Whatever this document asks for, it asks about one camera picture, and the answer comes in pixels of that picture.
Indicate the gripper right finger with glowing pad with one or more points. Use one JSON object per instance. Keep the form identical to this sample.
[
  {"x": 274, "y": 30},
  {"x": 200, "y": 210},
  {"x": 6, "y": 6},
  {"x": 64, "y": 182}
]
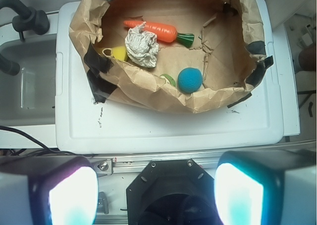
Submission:
[{"x": 267, "y": 187}]

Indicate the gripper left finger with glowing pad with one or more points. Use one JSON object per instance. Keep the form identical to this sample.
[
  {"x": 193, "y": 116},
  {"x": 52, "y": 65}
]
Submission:
[{"x": 47, "y": 190}]

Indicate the white plastic cooler lid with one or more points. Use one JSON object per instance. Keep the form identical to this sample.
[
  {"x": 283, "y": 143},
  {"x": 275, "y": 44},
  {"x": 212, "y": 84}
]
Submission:
[{"x": 86, "y": 127}]

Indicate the grey sink basin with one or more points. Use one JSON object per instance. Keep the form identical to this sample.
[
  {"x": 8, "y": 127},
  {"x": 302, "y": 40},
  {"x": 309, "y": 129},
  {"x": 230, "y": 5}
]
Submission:
[{"x": 29, "y": 97}]

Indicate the blue foam ball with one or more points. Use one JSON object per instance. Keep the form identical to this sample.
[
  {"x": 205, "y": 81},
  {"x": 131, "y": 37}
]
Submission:
[{"x": 190, "y": 80}]

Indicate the green toy piece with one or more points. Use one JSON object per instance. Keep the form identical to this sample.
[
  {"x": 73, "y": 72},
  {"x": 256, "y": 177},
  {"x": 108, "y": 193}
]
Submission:
[{"x": 169, "y": 79}]

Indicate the brown paper bag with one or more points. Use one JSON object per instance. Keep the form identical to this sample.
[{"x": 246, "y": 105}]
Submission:
[{"x": 228, "y": 49}]

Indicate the yellow sponge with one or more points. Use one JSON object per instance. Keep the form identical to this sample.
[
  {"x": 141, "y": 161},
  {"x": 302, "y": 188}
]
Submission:
[{"x": 118, "y": 53}]

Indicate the black faucet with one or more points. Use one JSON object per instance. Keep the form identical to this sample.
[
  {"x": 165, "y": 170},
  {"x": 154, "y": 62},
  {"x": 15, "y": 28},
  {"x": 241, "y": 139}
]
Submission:
[{"x": 27, "y": 18}]

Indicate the crumpled white paper ball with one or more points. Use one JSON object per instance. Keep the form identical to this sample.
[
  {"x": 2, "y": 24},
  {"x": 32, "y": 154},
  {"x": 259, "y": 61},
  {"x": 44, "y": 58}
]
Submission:
[{"x": 141, "y": 46}]

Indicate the orange toy carrot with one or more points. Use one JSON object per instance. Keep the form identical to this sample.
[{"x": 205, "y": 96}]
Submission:
[{"x": 164, "y": 32}]

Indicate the black octagonal mount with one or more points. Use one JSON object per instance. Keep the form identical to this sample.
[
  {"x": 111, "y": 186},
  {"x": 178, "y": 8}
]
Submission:
[{"x": 177, "y": 192}]

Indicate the aluminium frame rail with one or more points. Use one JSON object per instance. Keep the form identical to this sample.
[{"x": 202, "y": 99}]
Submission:
[{"x": 135, "y": 163}]

